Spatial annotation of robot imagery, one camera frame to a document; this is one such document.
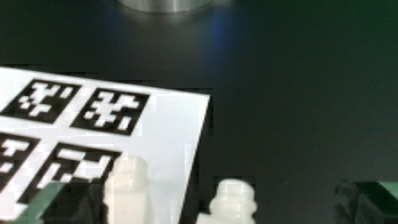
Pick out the white leg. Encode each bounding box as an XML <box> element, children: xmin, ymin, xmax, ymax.
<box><xmin>195</xmin><ymin>179</ymin><xmax>257</xmax><ymax>224</ymax></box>
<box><xmin>103</xmin><ymin>155</ymin><xmax>149</xmax><ymax>224</ymax></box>

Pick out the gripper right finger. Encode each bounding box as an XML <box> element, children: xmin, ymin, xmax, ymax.
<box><xmin>332</xmin><ymin>181</ymin><xmax>398</xmax><ymax>224</ymax></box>

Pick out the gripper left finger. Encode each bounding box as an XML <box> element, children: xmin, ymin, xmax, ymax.
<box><xmin>0</xmin><ymin>181</ymin><xmax>108</xmax><ymax>224</ymax></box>

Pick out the white marker sheet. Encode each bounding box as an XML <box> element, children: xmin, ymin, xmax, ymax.
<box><xmin>0</xmin><ymin>67</ymin><xmax>209</xmax><ymax>224</ymax></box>

